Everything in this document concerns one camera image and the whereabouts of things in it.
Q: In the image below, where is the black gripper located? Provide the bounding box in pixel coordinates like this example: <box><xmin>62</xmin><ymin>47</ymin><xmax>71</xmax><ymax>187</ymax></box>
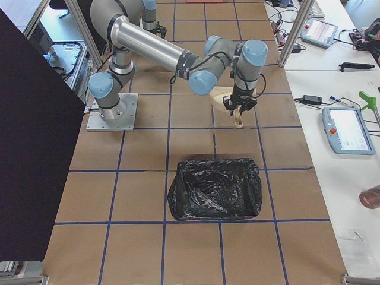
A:
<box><xmin>223</xmin><ymin>85</ymin><xmax>257</xmax><ymax>116</ymax></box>

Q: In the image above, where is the cream plastic dustpan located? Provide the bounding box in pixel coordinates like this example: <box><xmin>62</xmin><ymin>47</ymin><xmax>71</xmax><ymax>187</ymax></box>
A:
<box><xmin>209</xmin><ymin>87</ymin><xmax>257</xmax><ymax>129</ymax></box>

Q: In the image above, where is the black bag lined bin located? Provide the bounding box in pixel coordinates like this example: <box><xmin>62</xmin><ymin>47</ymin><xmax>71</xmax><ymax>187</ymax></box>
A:
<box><xmin>167</xmin><ymin>158</ymin><xmax>262</xmax><ymax>221</ymax></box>

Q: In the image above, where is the black power adapter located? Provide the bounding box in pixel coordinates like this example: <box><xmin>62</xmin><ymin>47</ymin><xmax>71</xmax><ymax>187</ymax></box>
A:
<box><xmin>302</xmin><ymin>95</ymin><xmax>323</xmax><ymax>105</ymax></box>

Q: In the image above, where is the blue teach pendant far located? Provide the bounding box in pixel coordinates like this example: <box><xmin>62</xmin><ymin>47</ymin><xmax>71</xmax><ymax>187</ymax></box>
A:
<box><xmin>300</xmin><ymin>18</ymin><xmax>338</xmax><ymax>49</ymax></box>

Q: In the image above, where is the blue teach pendant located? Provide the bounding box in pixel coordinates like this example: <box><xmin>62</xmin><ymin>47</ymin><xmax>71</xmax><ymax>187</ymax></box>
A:
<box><xmin>300</xmin><ymin>18</ymin><xmax>338</xmax><ymax>49</ymax></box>
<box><xmin>322</xmin><ymin>107</ymin><xmax>376</xmax><ymax>155</ymax></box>

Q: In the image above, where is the blue teach pendant near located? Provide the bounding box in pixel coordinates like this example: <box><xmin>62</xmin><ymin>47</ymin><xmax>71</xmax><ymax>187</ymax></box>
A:
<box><xmin>322</xmin><ymin>107</ymin><xmax>376</xmax><ymax>155</ymax></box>

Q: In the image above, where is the green plastic tool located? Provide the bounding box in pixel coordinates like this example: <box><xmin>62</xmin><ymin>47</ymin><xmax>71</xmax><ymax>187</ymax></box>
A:
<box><xmin>359</xmin><ymin>91</ymin><xmax>378</xmax><ymax>111</ymax></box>

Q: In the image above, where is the black handle tool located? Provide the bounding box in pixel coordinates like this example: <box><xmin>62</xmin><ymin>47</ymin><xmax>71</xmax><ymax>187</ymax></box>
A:
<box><xmin>338</xmin><ymin>62</ymin><xmax>375</xmax><ymax>72</ymax></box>

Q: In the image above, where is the aluminium frame post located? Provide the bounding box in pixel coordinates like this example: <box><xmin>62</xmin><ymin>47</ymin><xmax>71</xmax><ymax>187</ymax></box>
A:
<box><xmin>277</xmin><ymin>0</ymin><xmax>315</xmax><ymax>68</ymax></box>

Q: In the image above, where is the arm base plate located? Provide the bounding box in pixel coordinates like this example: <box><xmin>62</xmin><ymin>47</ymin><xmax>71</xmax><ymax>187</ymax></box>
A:
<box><xmin>86</xmin><ymin>93</ymin><xmax>138</xmax><ymax>131</ymax></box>

